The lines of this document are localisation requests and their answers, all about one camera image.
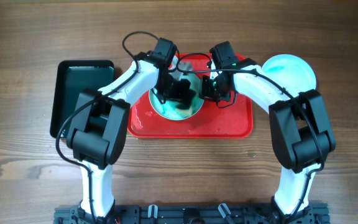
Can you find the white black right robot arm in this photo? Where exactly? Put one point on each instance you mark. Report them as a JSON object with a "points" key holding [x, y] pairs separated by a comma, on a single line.
{"points": [[301, 132]]}

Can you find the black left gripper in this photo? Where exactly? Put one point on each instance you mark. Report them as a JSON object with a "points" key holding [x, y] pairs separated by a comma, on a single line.
{"points": [[181, 93]]}

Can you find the black water tray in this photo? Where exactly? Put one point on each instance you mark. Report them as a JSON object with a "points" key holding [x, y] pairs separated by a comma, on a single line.
{"points": [[73, 76]]}

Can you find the green yellow sponge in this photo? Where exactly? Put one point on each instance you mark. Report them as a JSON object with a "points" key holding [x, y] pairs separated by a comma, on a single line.
{"points": [[186, 109]]}

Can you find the red plastic tray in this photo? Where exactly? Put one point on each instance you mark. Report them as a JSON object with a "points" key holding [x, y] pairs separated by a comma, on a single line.
{"points": [[150, 119]]}

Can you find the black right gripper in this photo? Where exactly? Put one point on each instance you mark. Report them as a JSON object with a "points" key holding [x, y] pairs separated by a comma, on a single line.
{"points": [[204, 91]]}

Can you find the light blue plate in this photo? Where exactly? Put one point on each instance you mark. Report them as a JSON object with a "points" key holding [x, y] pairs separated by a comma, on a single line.
{"points": [[290, 72], [172, 109]]}

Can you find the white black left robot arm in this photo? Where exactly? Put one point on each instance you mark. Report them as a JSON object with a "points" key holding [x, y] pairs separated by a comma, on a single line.
{"points": [[98, 128]]}

